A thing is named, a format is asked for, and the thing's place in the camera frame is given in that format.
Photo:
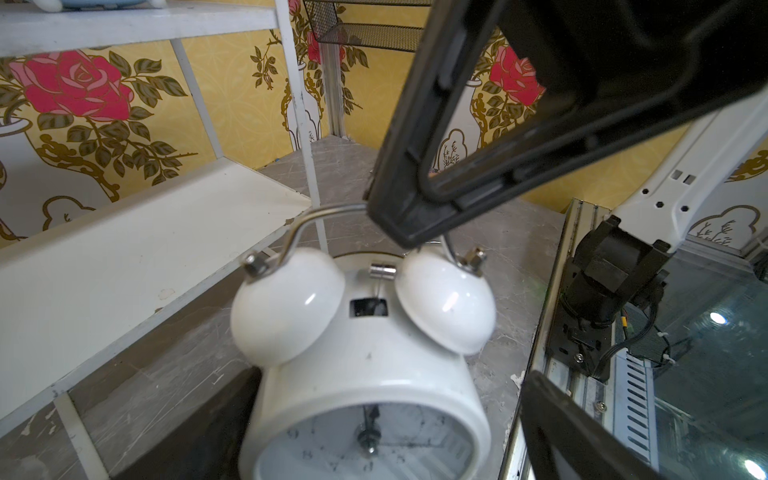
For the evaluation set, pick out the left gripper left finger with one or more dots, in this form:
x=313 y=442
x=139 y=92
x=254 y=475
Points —
x=207 y=444

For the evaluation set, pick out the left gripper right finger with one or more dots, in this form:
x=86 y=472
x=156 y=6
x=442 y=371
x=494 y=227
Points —
x=563 y=442

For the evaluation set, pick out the white twin-bell alarm clock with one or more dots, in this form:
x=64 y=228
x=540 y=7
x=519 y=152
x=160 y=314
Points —
x=364 y=361

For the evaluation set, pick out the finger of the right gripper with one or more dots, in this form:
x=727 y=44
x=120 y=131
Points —
x=614 y=73

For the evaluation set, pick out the white two-tier metal shelf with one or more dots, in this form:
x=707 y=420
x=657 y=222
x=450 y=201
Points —
x=76 y=296

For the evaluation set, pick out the black wire mesh basket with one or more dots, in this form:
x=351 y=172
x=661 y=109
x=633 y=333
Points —
x=348 y=23

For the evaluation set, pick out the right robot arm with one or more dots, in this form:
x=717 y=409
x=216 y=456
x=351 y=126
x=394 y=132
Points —
x=622 y=260

